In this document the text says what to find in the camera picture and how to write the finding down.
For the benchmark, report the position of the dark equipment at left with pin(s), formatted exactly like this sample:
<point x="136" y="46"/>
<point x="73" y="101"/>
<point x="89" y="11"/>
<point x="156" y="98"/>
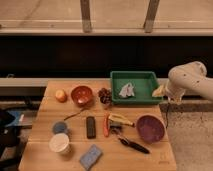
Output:
<point x="9" y="137"/>

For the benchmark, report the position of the blue round lid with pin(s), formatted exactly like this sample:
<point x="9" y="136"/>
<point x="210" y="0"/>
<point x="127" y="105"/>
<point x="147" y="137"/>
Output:
<point x="60" y="127"/>

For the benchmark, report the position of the white paper cup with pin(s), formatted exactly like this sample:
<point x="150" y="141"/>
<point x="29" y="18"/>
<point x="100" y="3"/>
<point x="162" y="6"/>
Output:
<point x="60" y="144"/>

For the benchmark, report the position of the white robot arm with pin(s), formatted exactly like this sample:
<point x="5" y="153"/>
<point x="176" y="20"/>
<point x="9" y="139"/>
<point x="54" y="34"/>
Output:
<point x="191" y="76"/>

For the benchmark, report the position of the yellow banana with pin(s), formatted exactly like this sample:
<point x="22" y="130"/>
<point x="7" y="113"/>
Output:
<point x="122" y="119"/>

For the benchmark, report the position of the green plastic bin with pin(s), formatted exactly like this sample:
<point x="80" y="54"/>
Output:
<point x="143" y="82"/>

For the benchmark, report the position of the red bowl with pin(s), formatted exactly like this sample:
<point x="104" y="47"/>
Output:
<point x="82" y="95"/>

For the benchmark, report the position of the black remote control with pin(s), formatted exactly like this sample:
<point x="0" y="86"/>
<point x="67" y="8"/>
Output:
<point x="90" y="127"/>

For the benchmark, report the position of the bunch of dark grapes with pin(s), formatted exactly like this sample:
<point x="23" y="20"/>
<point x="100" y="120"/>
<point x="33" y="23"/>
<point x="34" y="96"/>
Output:
<point x="105" y="96"/>

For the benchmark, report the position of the blue sponge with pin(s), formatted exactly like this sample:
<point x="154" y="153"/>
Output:
<point x="88" y="159"/>

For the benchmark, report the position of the purple bowl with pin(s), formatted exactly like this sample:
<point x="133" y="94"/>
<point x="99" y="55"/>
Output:
<point x="150" y="129"/>

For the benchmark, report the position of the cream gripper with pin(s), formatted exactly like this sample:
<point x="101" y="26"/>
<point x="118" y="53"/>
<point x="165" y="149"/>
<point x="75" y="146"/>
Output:
<point x="159" y="92"/>

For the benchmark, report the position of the crumpled white cloth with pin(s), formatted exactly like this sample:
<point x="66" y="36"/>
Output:
<point x="127" y="91"/>

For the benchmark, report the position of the black handled brush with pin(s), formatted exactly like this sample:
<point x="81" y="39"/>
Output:
<point x="129" y="143"/>

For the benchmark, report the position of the orange apple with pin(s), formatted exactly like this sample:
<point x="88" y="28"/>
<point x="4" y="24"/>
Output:
<point x="61" y="96"/>

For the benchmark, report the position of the red handled tool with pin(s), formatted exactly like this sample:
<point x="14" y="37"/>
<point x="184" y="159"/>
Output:
<point x="106" y="126"/>

